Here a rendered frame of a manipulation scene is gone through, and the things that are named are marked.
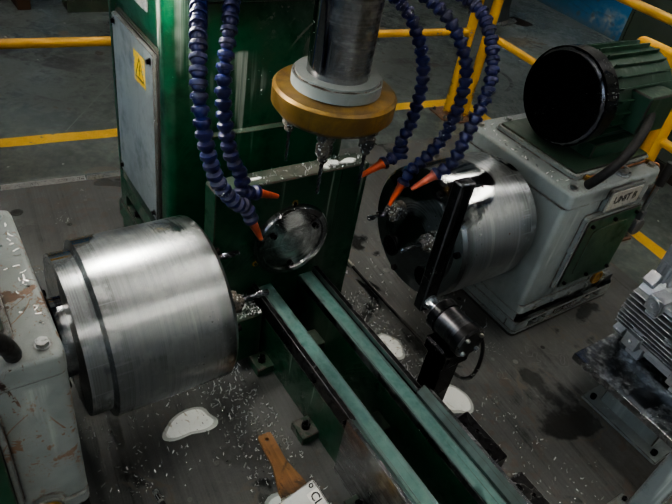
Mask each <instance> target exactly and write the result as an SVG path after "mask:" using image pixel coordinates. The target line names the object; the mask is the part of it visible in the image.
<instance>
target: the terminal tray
mask: <svg viewBox="0 0 672 504"><path fill-rule="evenodd" d="M655 271H657V272H658V273H659V274H660V275H662V276H663V280H662V282H661V284H664V283H666V284H667V285H666V288H672V244H671V246H670V247H669V249H668V250H667V252H666V253H665V255H664V257H663V258H662V260H661V261H660V264H659V266H658V267H657V269H656V270H655Z"/></svg>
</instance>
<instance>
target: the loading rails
mask: <svg viewBox="0 0 672 504"><path fill-rule="evenodd" d="M265 289H268V290H269V291H270V292H269V295H267V296H264V297H261V298H254V299H253V300H256V301H254V302H256V305H259V306H258V307H259V309H260V310H261V311H262V313H263V315H262V324H261V333H260V341H259V351H260V353H257V354H254V355H251V356H249V360H248V363H249V365H250V366H251V368H252V369H253V371H254V373H255V374H256V376H257V377H260V376H263V375H266V374H268V373H271V372H274V373H275V375H276V376H277V378H278V379H279V381H280V382H281V384H282V385H283V387H284V388H285V390H286V391H287V393H288V394H289V396H290V397H291V399H292V400H293V402H294V403H295V405H296V406H297V407H298V409H299V410H300V412H301V413H302V415H303V416H304V417H302V418H300V419H297V420H295V421H293V422H292V423H291V430H292V431H293V433H294V434H295V436H296V438H297V439H298V441H299V442H300V444H301V445H305V444H307V443H309V442H311V441H313V440H316V439H317V438H318V439H319V440H320V442H321V443H322V445H323V446H324V448H325V449H326V451H327V452H328V454H329V455H330V457H331V458H332V459H333V461H334V462H335V465H334V469H333V470H334V471H335V473H336V474H337V476H338V477H339V479H340V480H341V482H342V483H343V485H344V486H345V488H346V489H347V491H348V492H349V494H350V495H351V497H350V498H348V499H346V500H344V501H343V504H532V503H531V502H530V501H529V500H528V498H527V497H526V496H525V495H524V494H523V493H522V492H521V490H520V489H519V488H518V487H517V486H516V485H515V484H514V482H513V481H512V480H511V479H510V478H509V477H508V475H507V474H506V473H505V472H504V471H503V470H502V469H501V467H500V466H499V465H498V464H497V463H496V462H495V461H494V459H493V458H492V457H491V456H490V455H489V454H488V453H487V451H486V450H485V449H484V448H483V447H482V446H481V445H480V443H479V442H478V441H477V440H476V439H475V438H474V436H473V435H472V434H471V433H470V432H469V431H468V430H467V428H466V427H465V426H464V425H463V424H462V423H461V422H460V420H459V419H458V418H457V417H456V416H455V415H454V414H453V412H452V411H451V410H450V409H449V408H448V407H447V405H446V404H445V403H444V402H443V401H442V400H441V399H440V397H439V396H438V395H437V394H436V393H435V392H434V391H433V389H432V388H431V387H430V386H429V385H428V384H424V385H423V386H422V387H421V385H420V384H419V383H418V382H417V381H416V380H415V378H414V377H413V376H412V375H411V374H410V373H409V371H408V370H407V369H406V368H405V367H404V366H403V364H402V363H401V362H400V361H399V360H398V359H397V357H396V356H395V355H394V354H393V353H392V352H391V350H390V349H389V348H388V347H387V346H386V345H385V344H384V342H383V341H382V340H381V339H380V338H379V337H378V335H377V334H376V333H375V332H374V331H373V330H372V328H371V327H370V326H369V325H368V324H367V323H366V321H365V320H364V319H363V318H362V317H361V316H360V314H359V313H358V312H357V311H356V310H355V309H354V307H353V306H352V305H351V304H350V303H349V302H348V300H347V299H346V298H345V297H344V296H343V295H342V294H341V292H340V291H339V290H338V289H337V288H336V287H335V285H334V284H333V283H332V282H331V281H330V280H329V278H328V277H327V276H326V275H325V274H324V273H323V271H322V270H321V269H320V268H319V267H318V266H317V265H316V266H313V269H312V271H309V272H306V273H302V274H299V275H298V281H297V287H296V293H295V300H294V306H293V312H292V310H291V309H290V308H289V306H288V305H287V304H286V303H285V301H284V300H283V299H282V297H281V296H280V295H279V293H278V292H277V291H276V289H275V288H274V287H273V285H272V284H271V283H269V284H265V285H262V286H258V285H257V284H256V283H255V284H252V285H251V294H254V293H256V292H258V291H261V290H265Z"/></svg>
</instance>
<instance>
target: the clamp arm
mask: <svg viewBox="0 0 672 504"><path fill-rule="evenodd" d="M475 186H476V182H475V181H473V180H472V179H471V178H469V177H464V178H460V179H456V180H454V182H453V185H452V186H450V189H449V193H450V194H449V197H448V200H447V203H446V206H445V210H444V213H443V216H442V219H441V222H440V225H439V228H438V231H437V234H436V237H435V240H434V243H433V246H432V249H431V253H430V256H429V259H428V262H427V265H425V266H424V269H423V271H424V274H423V277H422V280H421V283H420V286H419V289H418V293H417V296H416V299H415V302H414V306H415V307H416V308H417V309H418V310H419V311H424V310H426V309H428V308H427V307H428V306H429V303H428V302H427V301H428V300H429V301H430V302H433V301H434V299H435V300H437V299H436V296H437V293H438V290H439V288H440V285H441V282H442V279H443V276H444V273H445V271H446V268H447V265H448V262H449V259H450V256H451V254H452V251H453V248H454V245H455V242H456V239H457V237H458V234H459V231H460V228H461V225H462V222H463V220H464V217H465V214H466V211H467V208H468V205H469V203H470V200H471V197H472V194H473V191H474V188H475ZM433 298H434V299H433ZM425 304H426V306H427V307H426V306H425ZM428 310H429V309H428Z"/></svg>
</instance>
